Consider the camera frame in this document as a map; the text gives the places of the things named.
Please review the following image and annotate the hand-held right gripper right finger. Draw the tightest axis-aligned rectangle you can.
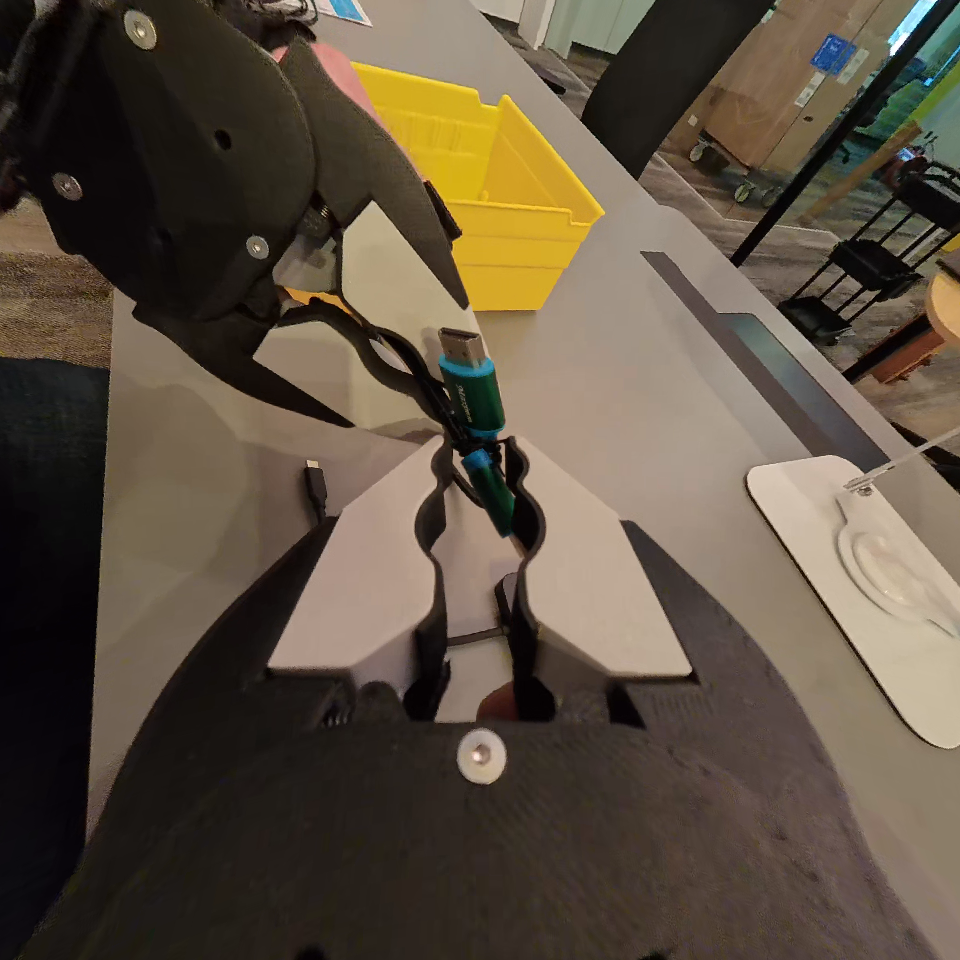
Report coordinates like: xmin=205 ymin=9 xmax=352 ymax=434
xmin=507 ymin=438 xmax=694 ymax=685

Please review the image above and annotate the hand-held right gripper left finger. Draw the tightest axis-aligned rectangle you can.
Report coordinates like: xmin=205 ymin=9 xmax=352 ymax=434
xmin=270 ymin=438 xmax=451 ymax=685

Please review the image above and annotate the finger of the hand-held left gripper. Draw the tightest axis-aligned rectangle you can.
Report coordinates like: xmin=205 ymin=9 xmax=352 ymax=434
xmin=255 ymin=305 xmax=451 ymax=439
xmin=333 ymin=200 xmax=484 ymax=361

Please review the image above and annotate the thin black switch cable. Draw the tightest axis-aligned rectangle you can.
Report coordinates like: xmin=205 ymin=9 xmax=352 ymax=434
xmin=305 ymin=458 xmax=334 ymax=526

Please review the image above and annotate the person's left hand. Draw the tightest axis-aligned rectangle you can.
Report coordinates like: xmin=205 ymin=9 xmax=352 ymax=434
xmin=275 ymin=42 xmax=379 ymax=129

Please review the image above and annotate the yellow plastic bin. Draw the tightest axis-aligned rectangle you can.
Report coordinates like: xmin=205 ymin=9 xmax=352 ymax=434
xmin=345 ymin=63 xmax=604 ymax=313

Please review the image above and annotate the white paper with blue print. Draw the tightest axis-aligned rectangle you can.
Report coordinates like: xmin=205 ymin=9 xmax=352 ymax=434
xmin=308 ymin=0 xmax=376 ymax=28

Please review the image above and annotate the white laptop stand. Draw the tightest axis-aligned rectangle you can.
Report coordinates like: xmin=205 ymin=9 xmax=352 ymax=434
xmin=747 ymin=428 xmax=960 ymax=751

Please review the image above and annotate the black office chair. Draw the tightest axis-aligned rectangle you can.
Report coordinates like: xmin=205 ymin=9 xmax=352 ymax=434
xmin=582 ymin=0 xmax=774 ymax=181

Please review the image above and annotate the black metal cart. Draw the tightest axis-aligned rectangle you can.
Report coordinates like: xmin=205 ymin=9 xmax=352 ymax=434
xmin=780 ymin=143 xmax=960 ymax=384

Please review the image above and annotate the black pole with round base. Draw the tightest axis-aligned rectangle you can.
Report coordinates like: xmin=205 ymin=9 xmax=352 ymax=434
xmin=732 ymin=30 xmax=960 ymax=268

